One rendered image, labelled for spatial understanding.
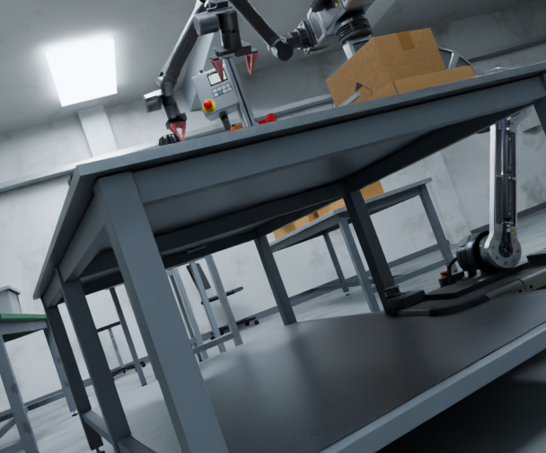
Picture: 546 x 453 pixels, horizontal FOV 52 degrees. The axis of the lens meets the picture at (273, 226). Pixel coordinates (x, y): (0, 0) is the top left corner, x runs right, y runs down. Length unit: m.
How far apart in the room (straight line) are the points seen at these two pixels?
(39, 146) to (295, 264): 3.39
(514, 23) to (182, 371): 9.19
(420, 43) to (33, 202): 5.65
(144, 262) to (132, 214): 0.08
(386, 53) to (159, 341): 1.18
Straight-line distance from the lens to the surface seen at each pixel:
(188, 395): 0.96
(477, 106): 1.47
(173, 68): 2.32
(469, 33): 9.26
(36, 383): 6.85
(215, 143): 1.00
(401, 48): 1.85
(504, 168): 2.29
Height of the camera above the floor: 0.58
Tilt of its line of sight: 4 degrees up
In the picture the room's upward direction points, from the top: 20 degrees counter-clockwise
